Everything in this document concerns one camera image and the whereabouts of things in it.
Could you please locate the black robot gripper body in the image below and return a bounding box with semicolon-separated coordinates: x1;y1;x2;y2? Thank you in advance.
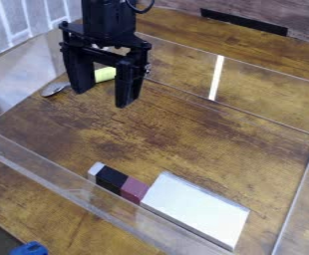
58;0;153;66

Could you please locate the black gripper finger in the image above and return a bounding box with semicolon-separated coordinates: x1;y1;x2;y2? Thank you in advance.
114;51;148;109
61;47;94;94

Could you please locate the blue object at edge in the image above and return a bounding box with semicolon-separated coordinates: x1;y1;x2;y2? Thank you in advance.
7;241;48;255

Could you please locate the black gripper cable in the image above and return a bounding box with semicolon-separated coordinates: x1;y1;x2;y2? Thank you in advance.
124;0;155;15

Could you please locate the green handled toy knife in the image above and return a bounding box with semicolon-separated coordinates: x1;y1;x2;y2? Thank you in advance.
40;67;116;98

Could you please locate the toy cleaver with block handle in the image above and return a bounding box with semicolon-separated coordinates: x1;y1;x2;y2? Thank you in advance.
88;162;250;251

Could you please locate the clear acrylic enclosure wall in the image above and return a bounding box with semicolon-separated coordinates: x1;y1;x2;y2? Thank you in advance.
0;18;309;255

